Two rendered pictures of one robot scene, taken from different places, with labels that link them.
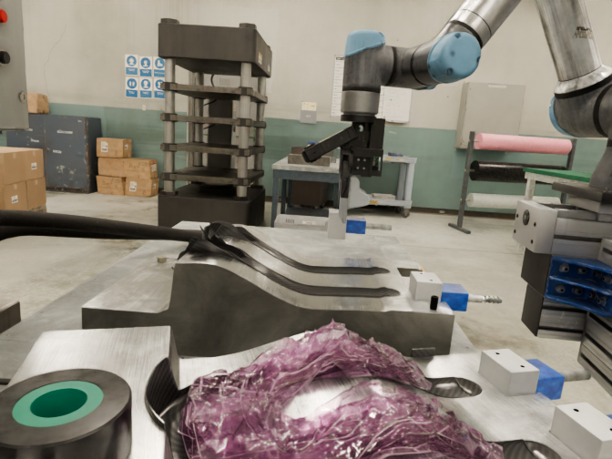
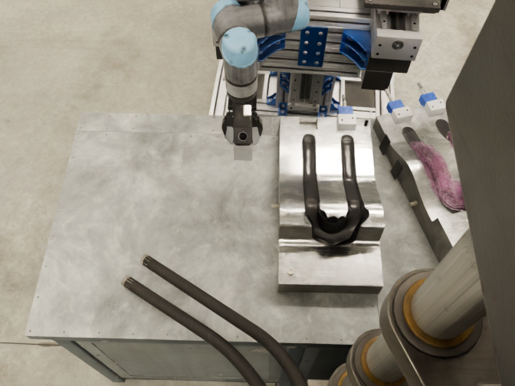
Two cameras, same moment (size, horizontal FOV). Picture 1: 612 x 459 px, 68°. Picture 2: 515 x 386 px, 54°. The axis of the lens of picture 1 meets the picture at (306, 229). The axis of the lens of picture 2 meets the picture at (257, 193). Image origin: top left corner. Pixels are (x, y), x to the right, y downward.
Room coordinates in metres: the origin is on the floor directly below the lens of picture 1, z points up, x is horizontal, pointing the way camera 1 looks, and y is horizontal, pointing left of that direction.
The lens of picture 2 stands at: (0.89, 0.72, 2.07)
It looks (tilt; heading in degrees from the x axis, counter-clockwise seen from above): 60 degrees down; 270
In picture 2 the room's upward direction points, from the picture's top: straight up
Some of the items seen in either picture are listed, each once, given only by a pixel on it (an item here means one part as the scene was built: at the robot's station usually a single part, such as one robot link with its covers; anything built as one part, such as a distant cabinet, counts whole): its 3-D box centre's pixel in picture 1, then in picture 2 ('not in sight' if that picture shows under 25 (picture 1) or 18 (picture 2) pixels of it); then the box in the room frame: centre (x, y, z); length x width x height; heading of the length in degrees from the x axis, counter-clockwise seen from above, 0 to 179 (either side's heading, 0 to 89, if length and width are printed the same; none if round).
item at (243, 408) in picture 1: (336, 391); (455, 165); (0.35, -0.04, 0.90); 0.26 x 0.18 x 0.08; 106
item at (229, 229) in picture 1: (286, 257); (332, 181); (0.69, 0.03, 0.92); 0.35 x 0.16 x 0.09; 89
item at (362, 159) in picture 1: (360, 147); (242, 101); (0.93, -0.10, 1.09); 0.09 x 0.08 x 0.12; 89
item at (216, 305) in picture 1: (275, 284); (326, 195); (0.70, 0.04, 0.87); 0.50 x 0.26 x 0.14; 89
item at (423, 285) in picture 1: (456, 297); (345, 112); (0.64, -0.23, 0.89); 0.13 x 0.05 x 0.05; 89
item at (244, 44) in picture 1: (221, 134); not in sight; (5.26, 1.02, 1.03); 1.54 x 0.94 x 2.06; 178
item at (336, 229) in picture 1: (360, 225); (244, 135); (0.93, -0.11, 0.93); 0.13 x 0.05 x 0.05; 89
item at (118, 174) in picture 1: (127, 167); not in sight; (6.95, 2.76, 0.42); 0.86 x 0.33 x 0.83; 88
